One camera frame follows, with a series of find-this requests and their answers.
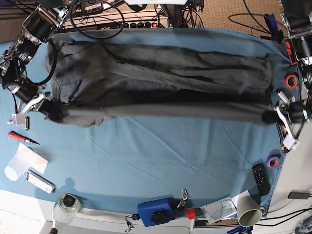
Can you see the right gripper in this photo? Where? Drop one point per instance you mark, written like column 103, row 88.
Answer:
column 26, row 93

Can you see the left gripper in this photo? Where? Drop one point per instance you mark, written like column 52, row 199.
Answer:
column 299, row 112

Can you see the dark grey T-shirt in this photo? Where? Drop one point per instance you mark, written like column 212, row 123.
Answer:
column 94, row 82

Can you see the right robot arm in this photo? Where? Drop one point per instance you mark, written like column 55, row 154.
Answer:
column 47, row 19

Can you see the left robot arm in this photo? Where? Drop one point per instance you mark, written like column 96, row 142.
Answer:
column 297, row 18

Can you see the orange black utility knife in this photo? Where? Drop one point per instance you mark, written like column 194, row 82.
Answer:
column 282, row 134

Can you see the white marker pen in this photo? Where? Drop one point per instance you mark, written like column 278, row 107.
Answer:
column 282, row 96

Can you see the green yellow battery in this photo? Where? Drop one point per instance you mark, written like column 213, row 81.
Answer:
column 27, row 124

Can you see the red tape roll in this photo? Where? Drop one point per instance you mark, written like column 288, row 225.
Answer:
column 291, row 81

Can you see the purple tape roll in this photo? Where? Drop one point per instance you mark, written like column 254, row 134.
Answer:
column 273, row 161

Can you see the red screwdriver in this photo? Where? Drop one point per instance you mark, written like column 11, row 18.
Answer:
column 19, row 137

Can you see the black remote control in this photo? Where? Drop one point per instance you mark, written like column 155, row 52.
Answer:
column 261, row 179

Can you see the orange black tool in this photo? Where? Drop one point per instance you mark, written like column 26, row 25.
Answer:
column 291, row 52

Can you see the white black device box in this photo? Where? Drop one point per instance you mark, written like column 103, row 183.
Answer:
column 40, row 182

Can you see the black power adapter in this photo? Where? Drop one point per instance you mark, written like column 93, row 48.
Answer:
column 303, row 195

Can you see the blue table cloth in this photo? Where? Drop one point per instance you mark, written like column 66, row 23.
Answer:
column 130, row 160

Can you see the clear glass jar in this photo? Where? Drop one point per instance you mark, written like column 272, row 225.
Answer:
column 64, row 211

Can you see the grey green cup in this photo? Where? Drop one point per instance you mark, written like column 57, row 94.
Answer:
column 248, row 211

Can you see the printed paper with drawing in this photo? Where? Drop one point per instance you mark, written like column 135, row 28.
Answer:
column 223, row 208

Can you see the black power strip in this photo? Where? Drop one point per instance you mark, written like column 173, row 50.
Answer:
column 127, row 25

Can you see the red cube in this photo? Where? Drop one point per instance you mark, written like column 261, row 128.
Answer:
column 191, row 213

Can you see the silver carabiner clip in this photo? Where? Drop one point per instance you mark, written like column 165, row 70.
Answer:
column 182, row 205

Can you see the blue box with knob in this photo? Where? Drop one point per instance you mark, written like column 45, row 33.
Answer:
column 156, row 212

